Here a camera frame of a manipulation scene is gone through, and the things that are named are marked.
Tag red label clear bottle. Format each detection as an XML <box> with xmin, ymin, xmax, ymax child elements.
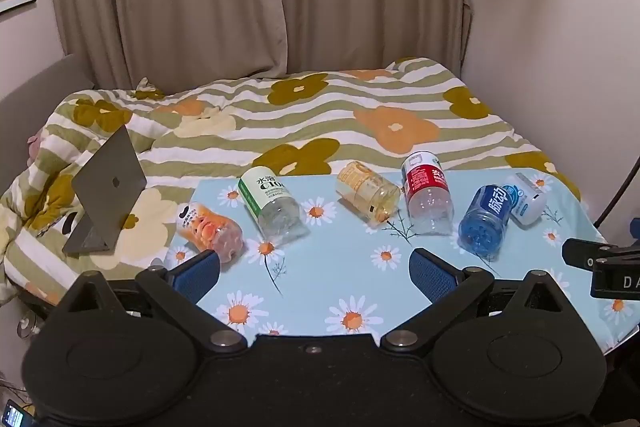
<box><xmin>401</xmin><ymin>151</ymin><xmax>455</xmax><ymax>237</ymax></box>

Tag grey bed headboard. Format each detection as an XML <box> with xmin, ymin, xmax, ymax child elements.
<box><xmin>0</xmin><ymin>53</ymin><xmax>95</xmax><ymax>200</ymax></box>

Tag daisy print blue tablecloth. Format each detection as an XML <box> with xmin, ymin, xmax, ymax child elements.
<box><xmin>162</xmin><ymin>166</ymin><xmax>640</xmax><ymax>354</ymax></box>

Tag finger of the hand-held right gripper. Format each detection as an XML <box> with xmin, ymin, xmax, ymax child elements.
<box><xmin>561</xmin><ymin>237</ymin><xmax>640</xmax><ymax>270</ymax></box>

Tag blue plastic bottle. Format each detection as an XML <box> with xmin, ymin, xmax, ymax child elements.
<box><xmin>458</xmin><ymin>184</ymin><xmax>513</xmax><ymax>255</ymax></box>

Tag striped floral blanket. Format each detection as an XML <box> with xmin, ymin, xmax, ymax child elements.
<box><xmin>0</xmin><ymin>57</ymin><xmax>583</xmax><ymax>308</ymax></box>

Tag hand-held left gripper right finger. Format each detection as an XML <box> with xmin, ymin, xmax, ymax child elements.
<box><xmin>381</xmin><ymin>248</ymin><xmax>569</xmax><ymax>354</ymax></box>

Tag white light-blue label bottle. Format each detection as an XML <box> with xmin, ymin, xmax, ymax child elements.
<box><xmin>502</xmin><ymin>172</ymin><xmax>547</xmax><ymax>227</ymax></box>

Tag green label clear bottle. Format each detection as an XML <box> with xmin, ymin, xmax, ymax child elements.
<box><xmin>237</xmin><ymin>166</ymin><xmax>310</xmax><ymax>243</ymax></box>

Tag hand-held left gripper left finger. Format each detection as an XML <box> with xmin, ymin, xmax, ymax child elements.
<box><xmin>60</xmin><ymin>251</ymin><xmax>249</xmax><ymax>358</ymax></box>

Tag grey laptop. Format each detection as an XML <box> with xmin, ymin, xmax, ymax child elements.
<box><xmin>62</xmin><ymin>124</ymin><xmax>148</xmax><ymax>257</ymax></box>

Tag peach drink bottle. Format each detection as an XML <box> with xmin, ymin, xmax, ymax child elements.
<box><xmin>175</xmin><ymin>201</ymin><xmax>246</xmax><ymax>264</ymax></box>

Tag small device with screen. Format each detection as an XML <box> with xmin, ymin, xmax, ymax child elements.
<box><xmin>0</xmin><ymin>399</ymin><xmax>40</xmax><ymax>427</ymax></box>

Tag yellow label clear bottle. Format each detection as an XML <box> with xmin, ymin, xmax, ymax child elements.
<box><xmin>335</xmin><ymin>160</ymin><xmax>402</xmax><ymax>224</ymax></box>

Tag black cable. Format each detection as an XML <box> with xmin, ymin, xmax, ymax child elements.
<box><xmin>594</xmin><ymin>142</ymin><xmax>640</xmax><ymax>229</ymax></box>

